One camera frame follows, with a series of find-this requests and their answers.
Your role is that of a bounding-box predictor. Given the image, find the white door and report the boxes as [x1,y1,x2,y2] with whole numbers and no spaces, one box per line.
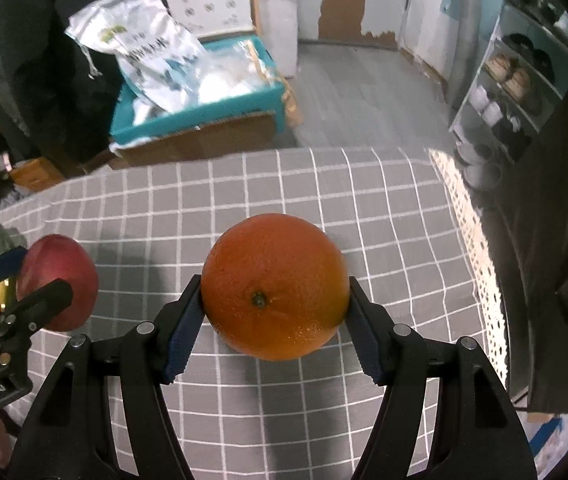
[399,0,470,61]

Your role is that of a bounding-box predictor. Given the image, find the large cardboard box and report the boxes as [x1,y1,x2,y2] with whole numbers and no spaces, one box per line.
[108,90,305,168]

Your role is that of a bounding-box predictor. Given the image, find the pale shoe rack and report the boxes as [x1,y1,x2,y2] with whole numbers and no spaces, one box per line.
[449,0,568,191]

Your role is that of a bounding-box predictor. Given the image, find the red apple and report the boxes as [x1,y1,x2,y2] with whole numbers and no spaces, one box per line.
[15,234,99,332]

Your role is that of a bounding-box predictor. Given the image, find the dark brown cloth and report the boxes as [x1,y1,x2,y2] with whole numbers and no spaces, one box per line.
[479,50,568,411]

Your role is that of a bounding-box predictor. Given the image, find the metal pipe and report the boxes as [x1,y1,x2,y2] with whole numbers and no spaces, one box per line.
[444,0,495,116]

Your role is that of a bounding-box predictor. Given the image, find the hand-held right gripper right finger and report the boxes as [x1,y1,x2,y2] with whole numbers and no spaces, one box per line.
[346,276,538,480]

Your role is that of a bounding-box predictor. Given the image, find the black hooded jacket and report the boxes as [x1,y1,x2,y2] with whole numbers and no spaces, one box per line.
[0,0,129,176]

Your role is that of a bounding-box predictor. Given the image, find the wooden drawer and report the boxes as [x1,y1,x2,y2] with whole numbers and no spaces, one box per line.
[8,156,67,192]

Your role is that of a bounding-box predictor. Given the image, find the clear plastic bags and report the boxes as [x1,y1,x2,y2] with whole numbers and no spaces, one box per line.
[184,40,269,103]

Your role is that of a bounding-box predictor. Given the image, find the white foam box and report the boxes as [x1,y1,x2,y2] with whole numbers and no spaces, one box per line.
[259,0,299,78]

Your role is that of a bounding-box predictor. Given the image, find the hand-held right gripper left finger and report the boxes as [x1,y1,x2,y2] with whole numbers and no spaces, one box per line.
[8,274,203,480]

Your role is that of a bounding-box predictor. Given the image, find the white rice bag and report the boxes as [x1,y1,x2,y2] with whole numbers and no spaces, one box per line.
[65,0,207,113]

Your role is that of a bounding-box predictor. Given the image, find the blue white package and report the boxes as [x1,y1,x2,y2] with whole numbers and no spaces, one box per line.
[519,410,568,476]

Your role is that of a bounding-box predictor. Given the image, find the white patterned bin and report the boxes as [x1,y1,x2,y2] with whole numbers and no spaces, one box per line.
[163,0,255,41]

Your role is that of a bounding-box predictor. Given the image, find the teal plastic basket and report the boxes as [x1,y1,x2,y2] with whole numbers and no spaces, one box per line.
[110,35,289,146]

